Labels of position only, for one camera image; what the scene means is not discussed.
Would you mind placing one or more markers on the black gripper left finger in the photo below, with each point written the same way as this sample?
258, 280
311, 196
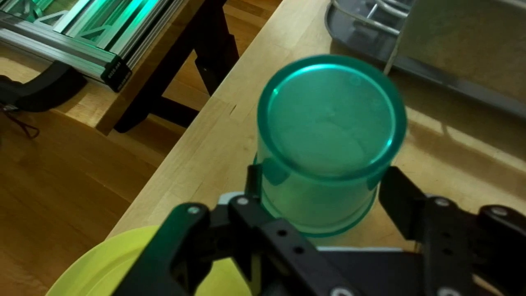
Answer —
268, 252

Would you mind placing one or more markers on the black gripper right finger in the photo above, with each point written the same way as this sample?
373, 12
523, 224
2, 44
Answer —
454, 241

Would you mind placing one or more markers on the translucent green plastic cup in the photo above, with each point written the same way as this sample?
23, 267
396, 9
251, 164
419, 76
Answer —
329, 142

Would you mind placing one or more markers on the grey dish drying rack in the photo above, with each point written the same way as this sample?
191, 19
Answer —
454, 44

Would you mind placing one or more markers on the yellow-green plastic bowl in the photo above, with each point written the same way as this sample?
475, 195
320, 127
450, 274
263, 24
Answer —
99, 269

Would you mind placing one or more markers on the aluminium frame with green light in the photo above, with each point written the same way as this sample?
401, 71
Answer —
82, 34

